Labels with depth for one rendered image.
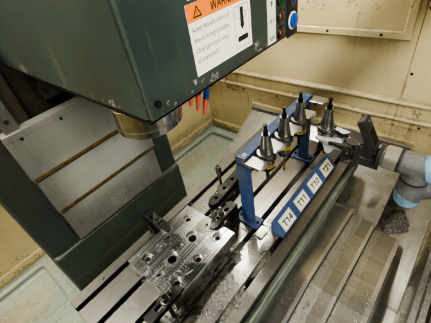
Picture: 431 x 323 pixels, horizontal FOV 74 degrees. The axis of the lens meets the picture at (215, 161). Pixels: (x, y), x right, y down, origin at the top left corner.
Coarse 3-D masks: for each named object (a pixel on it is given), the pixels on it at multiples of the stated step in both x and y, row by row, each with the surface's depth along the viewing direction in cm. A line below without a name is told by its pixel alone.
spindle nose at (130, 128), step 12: (108, 108) 62; (180, 108) 65; (120, 120) 60; (132, 120) 59; (168, 120) 62; (180, 120) 66; (120, 132) 65; (132, 132) 61; (144, 132) 61; (156, 132) 62
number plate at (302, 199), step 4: (300, 192) 112; (304, 192) 113; (300, 196) 111; (304, 196) 112; (296, 200) 110; (300, 200) 111; (304, 200) 112; (308, 200) 113; (296, 204) 109; (300, 204) 110; (304, 204) 111; (300, 208) 110
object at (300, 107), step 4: (296, 104) 99; (300, 104) 98; (304, 104) 99; (296, 108) 100; (300, 108) 99; (304, 108) 100; (296, 112) 101; (300, 112) 100; (304, 112) 100; (296, 116) 101; (300, 116) 101; (304, 116) 101; (296, 120) 102; (300, 120) 101
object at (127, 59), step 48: (0, 0) 53; (48, 0) 41; (96, 0) 33; (144, 0) 35; (192, 0) 41; (0, 48) 71; (48, 48) 51; (96, 48) 40; (144, 48) 38; (96, 96) 49; (144, 96) 40; (192, 96) 48
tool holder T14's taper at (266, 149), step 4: (264, 136) 87; (268, 136) 87; (260, 140) 89; (264, 140) 87; (268, 140) 87; (260, 144) 89; (264, 144) 88; (268, 144) 88; (272, 144) 89; (260, 148) 90; (264, 148) 89; (268, 148) 89; (272, 148) 90; (260, 152) 91; (264, 152) 89; (268, 152) 89; (272, 152) 90
